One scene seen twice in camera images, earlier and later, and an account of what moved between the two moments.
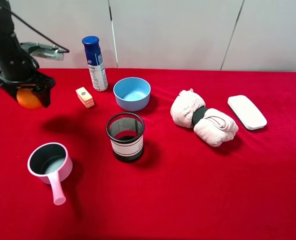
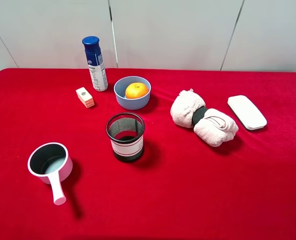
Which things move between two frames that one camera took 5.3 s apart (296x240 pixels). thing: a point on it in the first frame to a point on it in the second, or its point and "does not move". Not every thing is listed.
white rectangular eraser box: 249,115 does not move
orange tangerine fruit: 26,97 to 135,90
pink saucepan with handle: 51,163 does not move
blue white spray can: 95,62 does not move
